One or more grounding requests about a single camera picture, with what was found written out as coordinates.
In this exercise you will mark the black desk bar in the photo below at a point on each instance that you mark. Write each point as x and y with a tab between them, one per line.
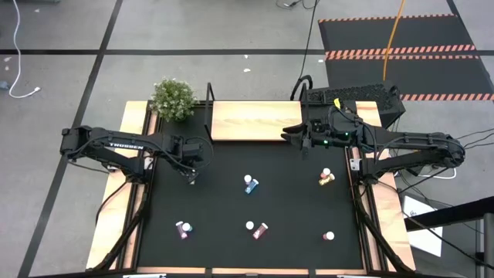
455	212

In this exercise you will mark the purple medicine bottle white cap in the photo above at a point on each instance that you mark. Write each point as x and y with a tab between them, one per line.
180	231

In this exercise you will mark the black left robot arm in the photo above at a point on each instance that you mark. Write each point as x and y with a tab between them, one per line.
116	143

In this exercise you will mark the green potted plant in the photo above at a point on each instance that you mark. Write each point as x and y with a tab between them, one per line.
173	99

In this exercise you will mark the white paper sheet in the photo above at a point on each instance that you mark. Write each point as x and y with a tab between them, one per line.
424	235

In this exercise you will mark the grey post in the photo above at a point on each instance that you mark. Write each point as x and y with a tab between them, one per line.
489	247

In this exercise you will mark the teal blue medicine bottle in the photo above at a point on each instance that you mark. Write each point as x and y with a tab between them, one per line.
187	227

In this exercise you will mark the black table mat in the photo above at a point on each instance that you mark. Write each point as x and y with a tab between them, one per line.
216	208

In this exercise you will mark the pale teal medicine bottle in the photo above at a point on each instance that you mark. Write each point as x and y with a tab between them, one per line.
248	178

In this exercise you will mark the yellow tag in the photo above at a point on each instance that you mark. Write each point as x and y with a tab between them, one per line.
337	102

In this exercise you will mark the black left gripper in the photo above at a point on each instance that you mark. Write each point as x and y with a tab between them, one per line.
191	151

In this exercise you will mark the black floor mat orange stripes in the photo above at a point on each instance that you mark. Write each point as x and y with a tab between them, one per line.
424	77
386	34

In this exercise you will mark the blue medicine bottle white cap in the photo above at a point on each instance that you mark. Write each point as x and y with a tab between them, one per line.
251	187

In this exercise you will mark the blue grey connector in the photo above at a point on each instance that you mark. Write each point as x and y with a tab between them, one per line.
3	85

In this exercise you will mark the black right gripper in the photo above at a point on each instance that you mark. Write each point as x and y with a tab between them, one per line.
328	133

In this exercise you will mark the orange medicine bottle white cap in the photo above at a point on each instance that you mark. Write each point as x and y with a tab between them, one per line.
329	235

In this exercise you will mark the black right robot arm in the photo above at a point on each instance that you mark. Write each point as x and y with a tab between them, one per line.
409	141

